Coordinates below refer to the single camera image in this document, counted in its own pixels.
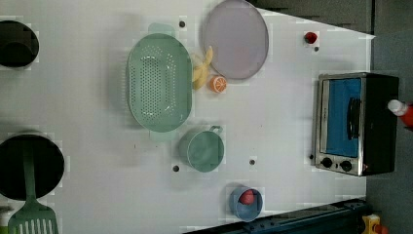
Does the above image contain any red ketchup bottle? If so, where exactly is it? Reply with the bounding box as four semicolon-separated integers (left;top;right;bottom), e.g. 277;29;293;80
388;99;413;128

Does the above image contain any black toaster oven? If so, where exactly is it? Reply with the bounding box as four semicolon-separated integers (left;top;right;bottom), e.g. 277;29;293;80
314;72;399;176

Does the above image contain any green mug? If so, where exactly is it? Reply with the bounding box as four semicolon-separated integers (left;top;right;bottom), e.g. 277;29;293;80
178;126;225;173

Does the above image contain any toy orange half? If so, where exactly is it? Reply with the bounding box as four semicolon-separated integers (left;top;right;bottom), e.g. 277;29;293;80
209;76;227;94

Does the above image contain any peeled toy banana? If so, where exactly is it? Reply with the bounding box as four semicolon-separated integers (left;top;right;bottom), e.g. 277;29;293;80
192;46;213;90

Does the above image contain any green oval colander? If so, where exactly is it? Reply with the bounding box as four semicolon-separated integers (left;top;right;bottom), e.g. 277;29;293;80
127;22;193;141

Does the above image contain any red toy fruit in bowl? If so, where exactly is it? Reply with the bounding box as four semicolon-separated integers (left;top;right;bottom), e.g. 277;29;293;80
239;189;255;206

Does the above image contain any purple round plate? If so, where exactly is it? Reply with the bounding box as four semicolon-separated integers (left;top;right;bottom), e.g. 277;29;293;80
203;0;269;79

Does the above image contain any blue bowl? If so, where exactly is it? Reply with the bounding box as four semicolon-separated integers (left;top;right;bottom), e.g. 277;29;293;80
228;186;263;222

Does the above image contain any small red toy fruit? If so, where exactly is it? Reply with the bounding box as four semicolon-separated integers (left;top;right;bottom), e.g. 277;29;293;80
304;32;318;44

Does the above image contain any yellow toy object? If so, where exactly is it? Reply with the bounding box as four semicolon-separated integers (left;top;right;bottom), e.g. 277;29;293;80
362;214;389;234

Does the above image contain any green slotted spatula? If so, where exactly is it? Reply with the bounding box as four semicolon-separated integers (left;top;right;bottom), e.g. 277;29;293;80
8;143;58;234

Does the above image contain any black round container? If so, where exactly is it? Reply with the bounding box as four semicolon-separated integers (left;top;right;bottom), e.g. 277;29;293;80
0;20;40;68

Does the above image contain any green white bottle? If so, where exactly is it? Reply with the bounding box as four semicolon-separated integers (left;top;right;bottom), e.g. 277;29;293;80
0;208;12;234

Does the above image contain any blue metal frame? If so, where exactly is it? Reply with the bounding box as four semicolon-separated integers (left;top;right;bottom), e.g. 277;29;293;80
185;199;372;234

